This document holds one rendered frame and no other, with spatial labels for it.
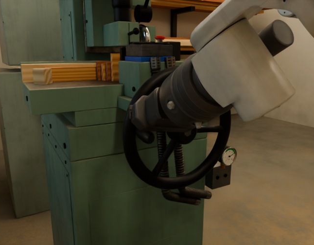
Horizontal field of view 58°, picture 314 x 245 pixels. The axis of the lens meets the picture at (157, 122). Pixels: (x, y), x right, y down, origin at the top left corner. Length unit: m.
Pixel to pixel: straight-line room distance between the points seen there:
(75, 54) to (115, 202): 0.54
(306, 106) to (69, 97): 3.89
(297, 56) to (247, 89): 4.11
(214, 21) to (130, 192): 0.63
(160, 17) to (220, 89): 3.49
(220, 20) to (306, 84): 4.05
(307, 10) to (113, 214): 0.72
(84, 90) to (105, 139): 0.14
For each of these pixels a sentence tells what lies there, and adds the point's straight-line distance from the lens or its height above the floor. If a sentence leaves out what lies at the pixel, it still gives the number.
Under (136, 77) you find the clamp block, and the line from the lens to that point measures 0.68.
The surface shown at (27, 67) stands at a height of 0.94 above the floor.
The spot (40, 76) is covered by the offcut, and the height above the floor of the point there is 0.92.
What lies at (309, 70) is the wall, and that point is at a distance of 4.32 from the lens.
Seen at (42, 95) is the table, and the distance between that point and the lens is 0.71.
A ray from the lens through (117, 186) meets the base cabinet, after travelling 0.83.
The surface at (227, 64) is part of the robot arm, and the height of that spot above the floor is 0.97.
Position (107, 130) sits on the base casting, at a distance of 0.76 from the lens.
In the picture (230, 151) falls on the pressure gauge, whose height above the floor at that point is 0.68.
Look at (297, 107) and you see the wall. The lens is 4.44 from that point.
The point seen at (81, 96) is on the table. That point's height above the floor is 0.88.
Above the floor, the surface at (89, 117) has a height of 0.82.
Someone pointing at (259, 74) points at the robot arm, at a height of 0.96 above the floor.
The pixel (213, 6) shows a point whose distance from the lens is 3.77.
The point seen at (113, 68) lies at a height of 0.94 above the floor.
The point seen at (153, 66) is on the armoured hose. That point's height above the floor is 0.95.
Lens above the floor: 0.98
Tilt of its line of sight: 14 degrees down
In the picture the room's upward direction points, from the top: straight up
